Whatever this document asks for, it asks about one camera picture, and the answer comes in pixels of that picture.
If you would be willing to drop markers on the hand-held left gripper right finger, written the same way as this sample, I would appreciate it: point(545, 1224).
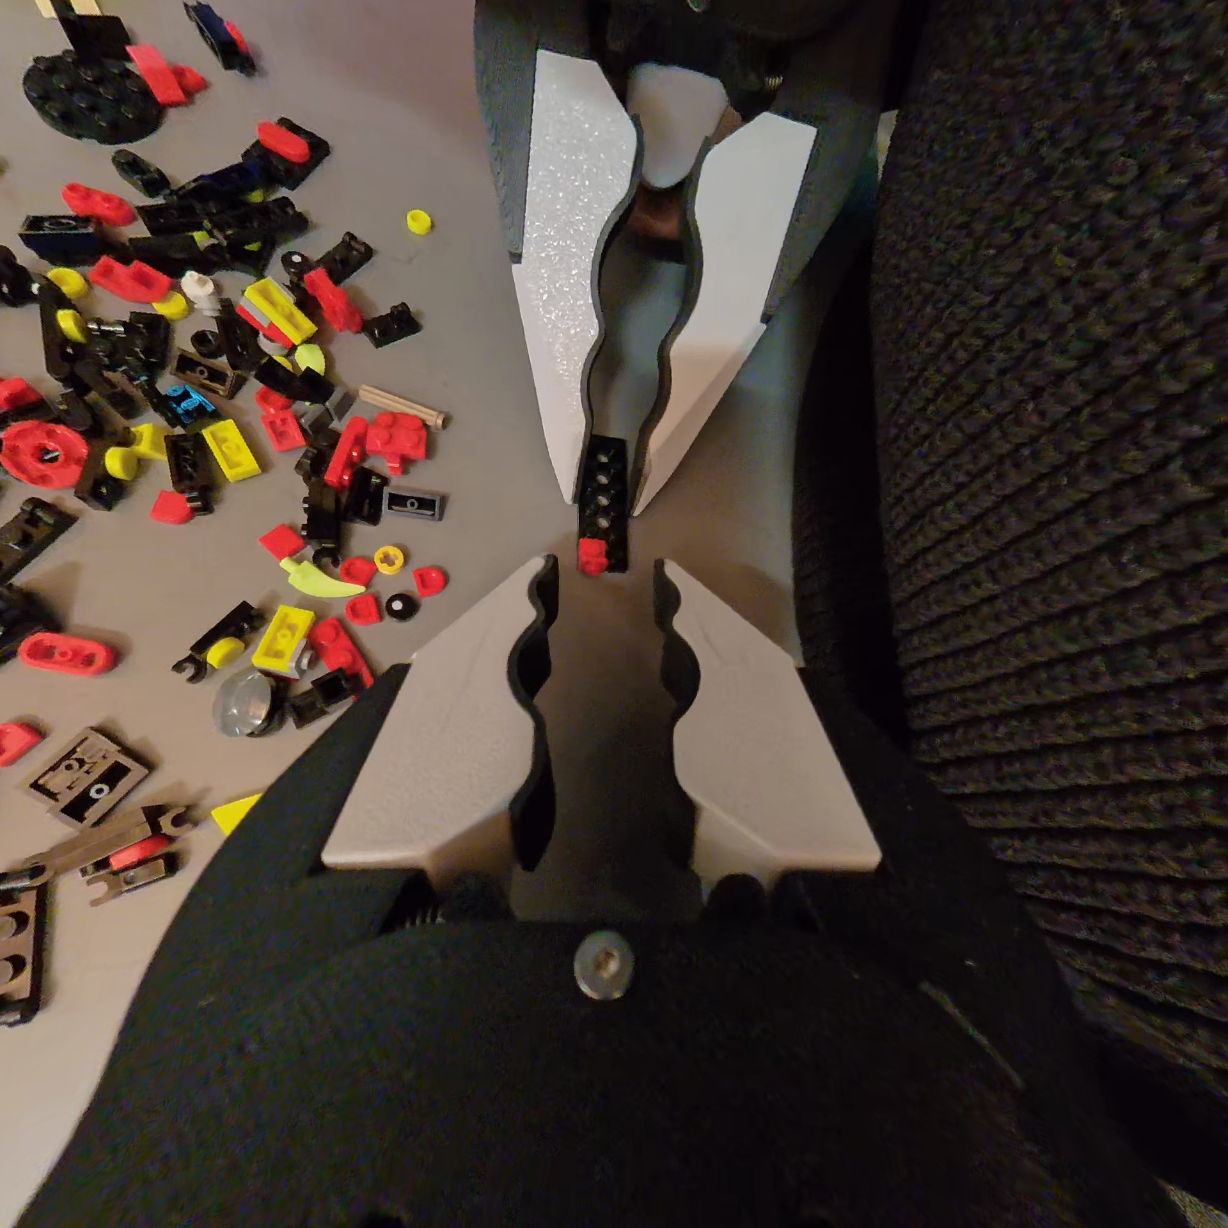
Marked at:
point(757, 767)

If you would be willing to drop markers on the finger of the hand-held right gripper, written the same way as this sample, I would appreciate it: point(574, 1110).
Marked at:
point(565, 240)
point(738, 248)

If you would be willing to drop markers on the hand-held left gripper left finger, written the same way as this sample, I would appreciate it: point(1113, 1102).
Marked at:
point(450, 748)

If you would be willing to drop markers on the small red lego brick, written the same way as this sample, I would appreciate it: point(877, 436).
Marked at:
point(592, 555)

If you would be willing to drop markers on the long black lego plate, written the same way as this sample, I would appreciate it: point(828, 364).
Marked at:
point(603, 479)

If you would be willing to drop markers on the pile of lego pieces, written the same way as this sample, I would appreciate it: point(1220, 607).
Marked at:
point(277, 308)

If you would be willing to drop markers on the person's right forearm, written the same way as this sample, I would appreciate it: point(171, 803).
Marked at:
point(1055, 240)

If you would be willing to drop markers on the person's right hand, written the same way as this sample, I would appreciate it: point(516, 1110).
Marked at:
point(656, 218)

